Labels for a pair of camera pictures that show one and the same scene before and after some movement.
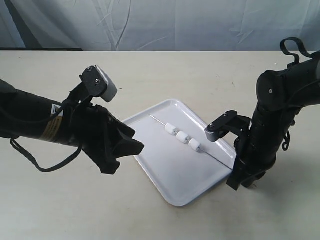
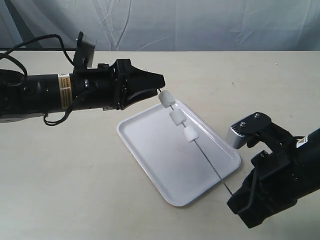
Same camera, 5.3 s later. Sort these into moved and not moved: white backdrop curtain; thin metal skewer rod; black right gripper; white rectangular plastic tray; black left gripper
Moved: black left gripper; thin metal skewer rod; black right gripper
Not moved: white rectangular plastic tray; white backdrop curtain
